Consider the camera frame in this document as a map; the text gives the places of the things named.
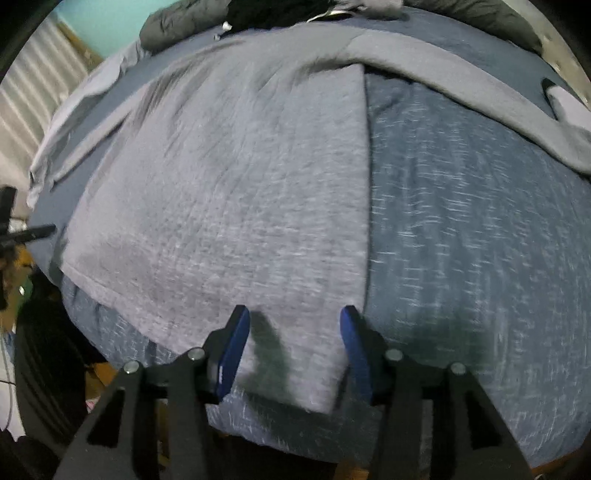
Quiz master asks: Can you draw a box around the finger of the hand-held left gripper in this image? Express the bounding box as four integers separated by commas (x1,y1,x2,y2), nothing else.
0,224,57,244

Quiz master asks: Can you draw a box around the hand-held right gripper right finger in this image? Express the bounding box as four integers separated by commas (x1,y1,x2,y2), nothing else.
339,305,534,480

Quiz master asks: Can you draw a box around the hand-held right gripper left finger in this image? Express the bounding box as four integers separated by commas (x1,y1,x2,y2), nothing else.
53,305,251,480

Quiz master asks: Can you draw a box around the light grey knit sweater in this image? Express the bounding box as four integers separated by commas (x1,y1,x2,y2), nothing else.
48,21,591,414

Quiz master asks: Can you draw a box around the beige curtain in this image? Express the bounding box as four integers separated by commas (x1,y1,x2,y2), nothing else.
0,18,88,162

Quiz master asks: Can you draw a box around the light grey blanket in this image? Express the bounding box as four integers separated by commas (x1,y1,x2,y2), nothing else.
28,39,153,208

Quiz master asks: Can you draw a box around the blue bed sheet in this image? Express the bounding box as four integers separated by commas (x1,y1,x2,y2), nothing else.
28,9,591,469

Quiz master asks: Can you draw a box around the dark grey duvet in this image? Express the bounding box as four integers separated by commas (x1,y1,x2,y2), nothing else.
140,0,543,54

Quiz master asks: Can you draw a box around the black garment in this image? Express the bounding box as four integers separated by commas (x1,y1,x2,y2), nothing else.
226,0,333,31

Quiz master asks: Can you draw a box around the cream tufted headboard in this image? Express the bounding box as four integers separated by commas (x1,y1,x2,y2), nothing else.
538,18,591,104

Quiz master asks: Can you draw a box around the wooden bed frame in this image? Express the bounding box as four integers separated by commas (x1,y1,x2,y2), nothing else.
83,360,591,480

